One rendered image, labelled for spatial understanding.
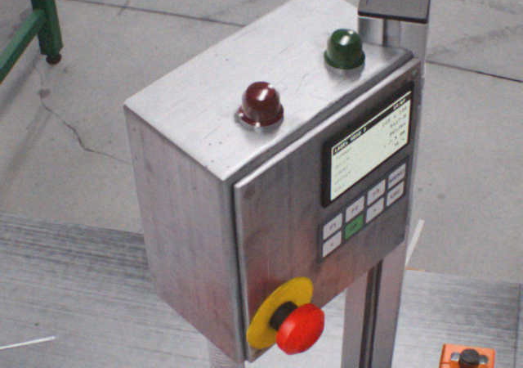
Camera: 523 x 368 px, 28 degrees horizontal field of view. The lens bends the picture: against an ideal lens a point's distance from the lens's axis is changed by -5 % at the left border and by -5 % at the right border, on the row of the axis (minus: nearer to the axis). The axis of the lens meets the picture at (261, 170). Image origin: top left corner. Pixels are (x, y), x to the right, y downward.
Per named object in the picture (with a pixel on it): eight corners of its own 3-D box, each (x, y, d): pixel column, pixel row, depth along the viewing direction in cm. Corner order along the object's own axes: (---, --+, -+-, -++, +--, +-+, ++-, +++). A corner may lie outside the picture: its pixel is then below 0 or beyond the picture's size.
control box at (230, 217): (151, 293, 78) (118, 100, 65) (316, 173, 86) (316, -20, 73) (246, 375, 73) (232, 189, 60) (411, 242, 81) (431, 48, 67)
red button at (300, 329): (258, 312, 70) (291, 338, 68) (301, 280, 72) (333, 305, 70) (261, 344, 73) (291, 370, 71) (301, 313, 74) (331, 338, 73)
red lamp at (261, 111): (230, 117, 63) (227, 87, 62) (262, 96, 65) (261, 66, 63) (261, 139, 62) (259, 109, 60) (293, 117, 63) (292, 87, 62)
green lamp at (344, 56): (314, 61, 67) (314, 33, 65) (343, 43, 68) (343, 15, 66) (345, 82, 65) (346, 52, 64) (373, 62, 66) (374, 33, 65)
